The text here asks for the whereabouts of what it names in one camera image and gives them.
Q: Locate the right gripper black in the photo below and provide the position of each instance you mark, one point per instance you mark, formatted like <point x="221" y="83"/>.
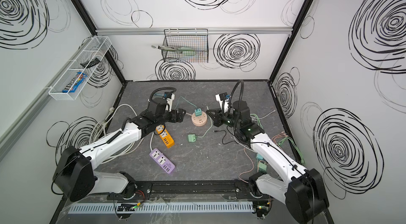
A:
<point x="217" y="118"/>

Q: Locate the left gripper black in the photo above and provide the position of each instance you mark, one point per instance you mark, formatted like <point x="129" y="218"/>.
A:
<point x="174" y="115"/>

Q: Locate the round pink power strip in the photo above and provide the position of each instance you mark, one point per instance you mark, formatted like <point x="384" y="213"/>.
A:
<point x="200" y="120"/>

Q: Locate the teal plug adapter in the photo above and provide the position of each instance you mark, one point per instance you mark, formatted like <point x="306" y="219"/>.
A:
<point x="198" y="112"/>

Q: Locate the green plug adapter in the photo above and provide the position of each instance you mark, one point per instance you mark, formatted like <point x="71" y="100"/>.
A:
<point x="192" y="138"/>

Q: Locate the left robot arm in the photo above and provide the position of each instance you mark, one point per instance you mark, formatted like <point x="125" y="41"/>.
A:
<point x="76" y="174"/>

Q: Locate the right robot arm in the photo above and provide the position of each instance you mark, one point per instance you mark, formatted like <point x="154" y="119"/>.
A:
<point x="302" y="210"/>

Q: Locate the orange power strip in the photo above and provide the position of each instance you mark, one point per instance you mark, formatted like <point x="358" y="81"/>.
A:
<point x="165" y="136"/>

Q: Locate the purple power strip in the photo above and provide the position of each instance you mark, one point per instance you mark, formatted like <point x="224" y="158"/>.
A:
<point x="162" y="161"/>

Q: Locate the metal tongs in basket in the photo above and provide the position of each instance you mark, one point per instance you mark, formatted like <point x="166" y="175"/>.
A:
<point x="186" y="51"/>

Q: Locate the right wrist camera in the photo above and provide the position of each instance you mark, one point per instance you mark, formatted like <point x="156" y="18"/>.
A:
<point x="223" y="100"/>

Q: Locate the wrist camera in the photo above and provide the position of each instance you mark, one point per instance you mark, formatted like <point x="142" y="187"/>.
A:
<point x="169" y="97"/>
<point x="223" y="100"/>

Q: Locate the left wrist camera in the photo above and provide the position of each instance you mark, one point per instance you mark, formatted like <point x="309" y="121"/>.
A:
<point x="169" y="97"/>

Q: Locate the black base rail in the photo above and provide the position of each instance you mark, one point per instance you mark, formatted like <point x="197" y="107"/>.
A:
<point x="190" y="187"/>

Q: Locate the black wire wall basket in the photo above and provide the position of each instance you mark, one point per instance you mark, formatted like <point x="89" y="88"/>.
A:
<point x="196" y="38"/>

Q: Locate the grey slotted cable duct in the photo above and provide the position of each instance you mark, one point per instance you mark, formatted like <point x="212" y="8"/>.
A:
<point x="162" y="207"/>

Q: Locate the white wire wall basket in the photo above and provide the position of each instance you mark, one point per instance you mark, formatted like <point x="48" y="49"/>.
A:
<point x="94" y="47"/>

